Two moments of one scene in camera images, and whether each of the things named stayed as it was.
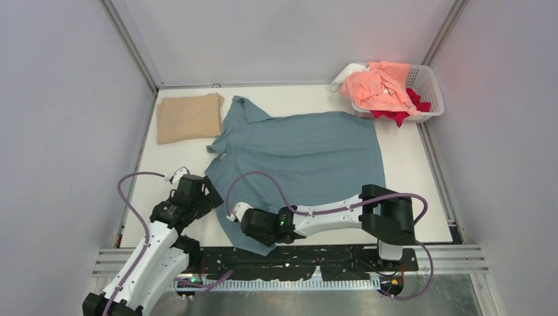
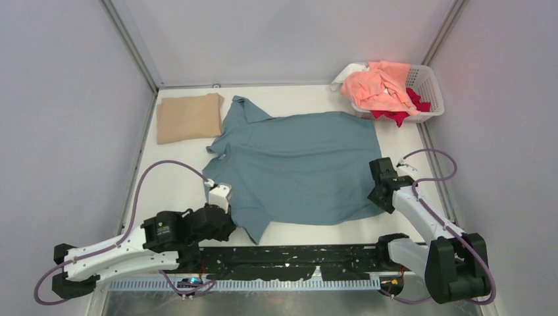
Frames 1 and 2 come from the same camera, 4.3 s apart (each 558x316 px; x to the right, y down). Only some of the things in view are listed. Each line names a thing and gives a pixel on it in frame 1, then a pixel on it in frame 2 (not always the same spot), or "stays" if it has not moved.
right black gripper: x=266 y=241 → x=373 y=197
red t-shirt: x=414 y=99 stays
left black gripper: x=210 y=200 → x=227 y=230
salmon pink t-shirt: x=381 y=87 stays
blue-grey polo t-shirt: x=318 y=157 stays
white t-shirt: x=350 y=68 stays
